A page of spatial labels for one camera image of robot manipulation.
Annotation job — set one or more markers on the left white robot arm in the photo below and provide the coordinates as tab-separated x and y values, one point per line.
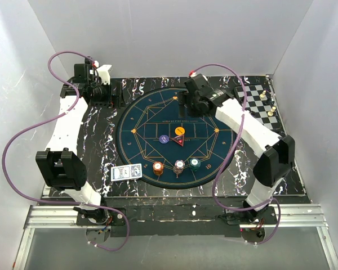
59	164

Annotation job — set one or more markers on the cream chess piece tall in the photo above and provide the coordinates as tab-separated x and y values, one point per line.
263	94

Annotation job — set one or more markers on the green poker chip stack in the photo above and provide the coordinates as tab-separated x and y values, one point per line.
194	164

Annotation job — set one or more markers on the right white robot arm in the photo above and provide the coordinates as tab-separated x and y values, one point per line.
276	154

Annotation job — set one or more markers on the blue playing card deck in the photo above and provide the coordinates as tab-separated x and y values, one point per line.
126	172

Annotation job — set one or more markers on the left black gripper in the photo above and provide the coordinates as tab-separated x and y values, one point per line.
107	88

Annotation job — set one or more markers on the round blue poker mat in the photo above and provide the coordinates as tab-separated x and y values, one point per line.
157	113

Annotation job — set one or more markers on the orange poker chip stack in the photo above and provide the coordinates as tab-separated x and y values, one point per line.
158	168

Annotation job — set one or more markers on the orange big blind button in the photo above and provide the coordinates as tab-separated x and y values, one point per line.
179	131

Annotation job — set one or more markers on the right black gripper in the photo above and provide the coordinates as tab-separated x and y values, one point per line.
182	101

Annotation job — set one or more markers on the black white chess board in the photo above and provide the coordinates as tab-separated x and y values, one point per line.
263	109

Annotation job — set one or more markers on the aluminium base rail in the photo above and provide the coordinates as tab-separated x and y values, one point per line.
180	236

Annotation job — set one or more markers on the white-blue poker chip stack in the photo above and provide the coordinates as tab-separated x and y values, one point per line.
179	167

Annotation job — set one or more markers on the purple small blind button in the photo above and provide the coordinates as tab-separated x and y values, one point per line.
164	139

